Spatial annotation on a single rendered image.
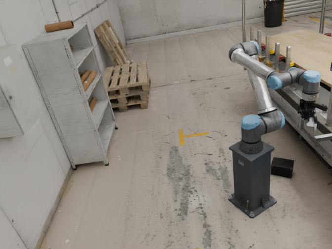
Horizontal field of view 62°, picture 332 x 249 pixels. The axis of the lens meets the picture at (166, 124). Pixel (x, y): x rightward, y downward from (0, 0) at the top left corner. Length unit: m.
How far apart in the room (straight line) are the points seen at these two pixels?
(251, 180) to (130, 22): 7.55
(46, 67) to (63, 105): 0.44
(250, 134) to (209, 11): 7.34
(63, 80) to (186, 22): 6.63
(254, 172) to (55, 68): 2.13
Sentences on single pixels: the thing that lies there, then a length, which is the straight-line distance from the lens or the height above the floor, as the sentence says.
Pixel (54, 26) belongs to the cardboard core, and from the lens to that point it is 3.49.
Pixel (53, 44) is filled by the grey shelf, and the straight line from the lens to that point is 2.99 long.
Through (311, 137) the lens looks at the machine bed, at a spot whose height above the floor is 0.17.
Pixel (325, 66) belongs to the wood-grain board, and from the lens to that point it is 3.14.
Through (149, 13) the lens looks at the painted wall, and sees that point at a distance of 9.18.
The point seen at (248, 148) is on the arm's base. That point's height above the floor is 0.65.
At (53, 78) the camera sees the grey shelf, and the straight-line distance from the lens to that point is 3.10.
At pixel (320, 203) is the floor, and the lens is 2.84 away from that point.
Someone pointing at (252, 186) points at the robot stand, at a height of 0.31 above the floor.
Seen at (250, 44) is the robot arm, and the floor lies 1.35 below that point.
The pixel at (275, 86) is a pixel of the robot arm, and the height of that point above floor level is 1.24.
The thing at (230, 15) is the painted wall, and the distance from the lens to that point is 9.43.
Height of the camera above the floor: 1.99
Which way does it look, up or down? 29 degrees down
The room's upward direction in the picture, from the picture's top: 11 degrees counter-clockwise
